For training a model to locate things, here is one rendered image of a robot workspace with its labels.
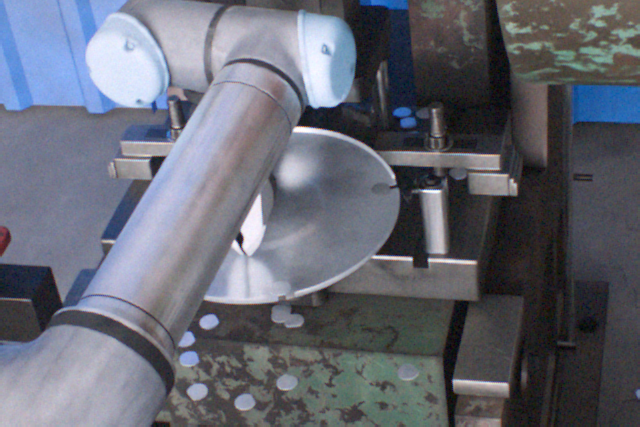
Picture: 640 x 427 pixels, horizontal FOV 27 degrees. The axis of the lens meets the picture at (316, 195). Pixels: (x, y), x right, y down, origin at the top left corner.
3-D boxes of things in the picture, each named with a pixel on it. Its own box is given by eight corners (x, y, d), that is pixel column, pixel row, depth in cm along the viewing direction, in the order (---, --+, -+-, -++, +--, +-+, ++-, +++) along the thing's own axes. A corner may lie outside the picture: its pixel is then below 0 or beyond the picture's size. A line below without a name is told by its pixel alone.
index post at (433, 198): (449, 254, 149) (443, 185, 143) (422, 253, 149) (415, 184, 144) (453, 238, 151) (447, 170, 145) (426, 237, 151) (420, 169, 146)
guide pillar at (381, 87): (391, 130, 164) (381, 31, 155) (374, 129, 164) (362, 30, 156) (395, 120, 166) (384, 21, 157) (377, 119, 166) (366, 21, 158)
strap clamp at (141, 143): (238, 183, 164) (224, 114, 158) (110, 178, 168) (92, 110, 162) (251, 155, 169) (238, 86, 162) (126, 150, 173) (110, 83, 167)
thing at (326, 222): (140, 328, 134) (138, 322, 134) (130, 158, 157) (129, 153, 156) (424, 274, 135) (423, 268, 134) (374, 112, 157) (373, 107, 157)
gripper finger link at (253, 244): (286, 227, 143) (274, 157, 138) (272, 263, 139) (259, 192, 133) (258, 226, 144) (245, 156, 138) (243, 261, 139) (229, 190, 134)
